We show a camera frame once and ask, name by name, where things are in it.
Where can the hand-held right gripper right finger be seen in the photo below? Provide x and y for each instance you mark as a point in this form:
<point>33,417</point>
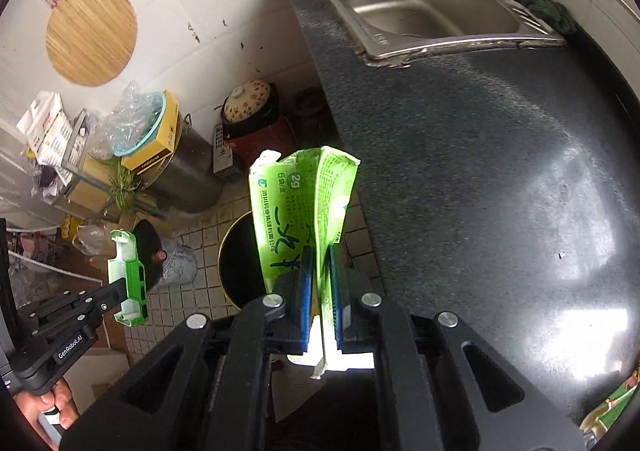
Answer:
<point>342,321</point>

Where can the stainless steel sink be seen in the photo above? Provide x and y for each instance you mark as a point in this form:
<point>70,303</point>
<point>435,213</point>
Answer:
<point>425,1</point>

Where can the person's left hand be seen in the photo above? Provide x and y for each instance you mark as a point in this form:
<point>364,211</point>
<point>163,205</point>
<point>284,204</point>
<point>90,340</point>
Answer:
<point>42,406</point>

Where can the flowered ceramic pot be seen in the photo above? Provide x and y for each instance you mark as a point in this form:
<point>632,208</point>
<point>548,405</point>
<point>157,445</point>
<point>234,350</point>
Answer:
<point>249,103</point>

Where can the green snack packet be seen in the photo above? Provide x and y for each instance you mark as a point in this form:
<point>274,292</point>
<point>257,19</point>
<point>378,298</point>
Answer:
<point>612,406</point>

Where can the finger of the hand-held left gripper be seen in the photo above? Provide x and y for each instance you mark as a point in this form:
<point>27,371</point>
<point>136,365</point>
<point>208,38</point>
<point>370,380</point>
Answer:
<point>75,311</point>

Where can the clear crumpled plastic bag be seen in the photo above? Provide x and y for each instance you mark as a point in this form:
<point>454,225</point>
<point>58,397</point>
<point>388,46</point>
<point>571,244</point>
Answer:
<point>125,118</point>

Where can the large steel pot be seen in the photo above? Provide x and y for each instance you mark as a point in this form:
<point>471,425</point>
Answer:
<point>192,171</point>

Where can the white printed paper box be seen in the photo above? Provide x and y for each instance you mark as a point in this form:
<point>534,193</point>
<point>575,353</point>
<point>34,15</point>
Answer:
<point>47,128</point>

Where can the dark green cloth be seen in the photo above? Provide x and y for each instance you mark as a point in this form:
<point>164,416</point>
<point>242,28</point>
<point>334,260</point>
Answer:
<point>542,3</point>

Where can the metal storage rack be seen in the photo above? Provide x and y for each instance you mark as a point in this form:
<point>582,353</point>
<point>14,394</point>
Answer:
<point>80,181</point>

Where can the green paper packet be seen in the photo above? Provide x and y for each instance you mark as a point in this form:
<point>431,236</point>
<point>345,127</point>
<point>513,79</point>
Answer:
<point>300,201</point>

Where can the round bamboo board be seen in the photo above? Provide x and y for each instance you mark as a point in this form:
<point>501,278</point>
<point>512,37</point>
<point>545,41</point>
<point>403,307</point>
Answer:
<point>91,35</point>

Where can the brown cardboard sheet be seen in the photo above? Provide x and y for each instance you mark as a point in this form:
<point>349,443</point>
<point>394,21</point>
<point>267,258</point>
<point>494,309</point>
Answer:
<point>100,366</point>

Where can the green leafy vegetable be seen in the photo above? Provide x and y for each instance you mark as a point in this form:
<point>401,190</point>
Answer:
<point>122,188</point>

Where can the black bin with yellow rim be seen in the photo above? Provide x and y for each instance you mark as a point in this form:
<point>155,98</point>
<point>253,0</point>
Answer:
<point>240,261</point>

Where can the grey plastic bag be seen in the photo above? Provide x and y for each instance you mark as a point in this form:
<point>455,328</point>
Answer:
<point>180,266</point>

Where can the black wok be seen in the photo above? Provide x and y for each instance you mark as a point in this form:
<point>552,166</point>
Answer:
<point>147,241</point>

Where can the yellow cardboard box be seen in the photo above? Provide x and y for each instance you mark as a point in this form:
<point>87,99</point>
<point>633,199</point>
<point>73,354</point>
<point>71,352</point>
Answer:
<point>162,141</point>

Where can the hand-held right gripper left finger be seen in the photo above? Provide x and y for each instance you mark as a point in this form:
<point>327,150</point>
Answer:
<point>306,311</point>

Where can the teal plastic basin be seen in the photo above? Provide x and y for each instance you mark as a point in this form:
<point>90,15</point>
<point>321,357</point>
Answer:
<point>137,143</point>

